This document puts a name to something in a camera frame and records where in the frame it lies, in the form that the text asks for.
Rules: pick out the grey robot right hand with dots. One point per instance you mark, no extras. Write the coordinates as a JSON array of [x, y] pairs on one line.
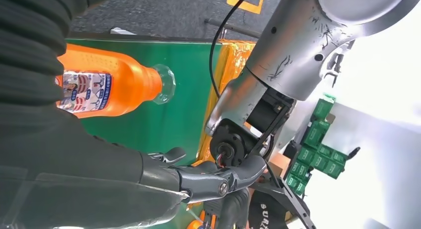
[[82, 188]]

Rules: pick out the green stacked crates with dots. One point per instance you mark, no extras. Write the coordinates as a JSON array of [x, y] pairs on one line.
[[315, 155]]

